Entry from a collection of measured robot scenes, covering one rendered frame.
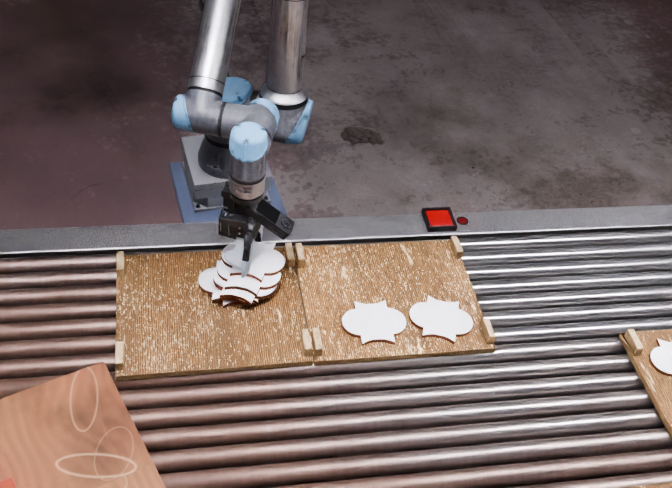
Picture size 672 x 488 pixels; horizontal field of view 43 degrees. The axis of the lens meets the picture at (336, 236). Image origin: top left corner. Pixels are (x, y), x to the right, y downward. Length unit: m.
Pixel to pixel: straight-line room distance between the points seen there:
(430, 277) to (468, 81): 2.61
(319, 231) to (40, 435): 0.88
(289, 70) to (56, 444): 0.97
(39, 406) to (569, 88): 3.60
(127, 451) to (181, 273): 0.55
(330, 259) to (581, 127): 2.58
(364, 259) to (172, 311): 0.48
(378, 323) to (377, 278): 0.15
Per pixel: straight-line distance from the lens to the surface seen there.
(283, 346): 1.85
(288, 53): 1.99
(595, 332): 2.08
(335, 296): 1.95
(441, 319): 1.94
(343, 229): 2.15
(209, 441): 1.74
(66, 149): 3.90
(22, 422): 1.64
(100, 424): 1.62
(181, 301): 1.93
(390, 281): 2.01
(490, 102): 4.43
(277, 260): 1.93
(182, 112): 1.82
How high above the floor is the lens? 2.37
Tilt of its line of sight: 43 degrees down
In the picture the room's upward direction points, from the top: 8 degrees clockwise
